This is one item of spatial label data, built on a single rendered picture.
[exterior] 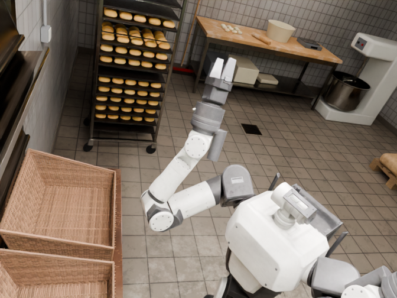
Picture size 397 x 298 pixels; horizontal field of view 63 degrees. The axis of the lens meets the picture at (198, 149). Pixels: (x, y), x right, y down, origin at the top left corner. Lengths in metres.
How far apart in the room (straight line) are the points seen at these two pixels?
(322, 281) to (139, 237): 1.85
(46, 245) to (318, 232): 1.13
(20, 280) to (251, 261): 1.04
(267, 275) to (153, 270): 1.54
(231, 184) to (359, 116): 5.01
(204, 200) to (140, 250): 1.53
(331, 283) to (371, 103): 5.14
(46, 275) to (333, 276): 1.17
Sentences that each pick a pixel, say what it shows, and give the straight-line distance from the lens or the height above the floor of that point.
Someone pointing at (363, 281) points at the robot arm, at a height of 1.53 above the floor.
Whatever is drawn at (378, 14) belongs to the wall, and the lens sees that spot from 6.67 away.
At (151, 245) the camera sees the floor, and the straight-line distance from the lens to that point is 2.57.
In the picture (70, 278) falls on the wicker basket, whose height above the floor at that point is 0.63.
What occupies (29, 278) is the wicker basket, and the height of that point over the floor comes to 0.65.
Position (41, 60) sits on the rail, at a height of 1.44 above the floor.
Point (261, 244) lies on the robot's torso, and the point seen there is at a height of 1.36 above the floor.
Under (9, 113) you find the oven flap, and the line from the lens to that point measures 1.18.
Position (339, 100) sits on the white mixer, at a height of 0.36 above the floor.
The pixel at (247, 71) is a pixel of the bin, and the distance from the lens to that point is 5.04.
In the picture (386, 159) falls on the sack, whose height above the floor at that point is 0.25.
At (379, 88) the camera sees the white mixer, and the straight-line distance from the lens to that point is 5.87.
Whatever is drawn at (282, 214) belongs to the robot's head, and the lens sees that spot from 0.97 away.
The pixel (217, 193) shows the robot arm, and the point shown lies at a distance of 1.06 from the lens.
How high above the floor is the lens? 2.04
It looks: 34 degrees down
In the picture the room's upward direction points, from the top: 18 degrees clockwise
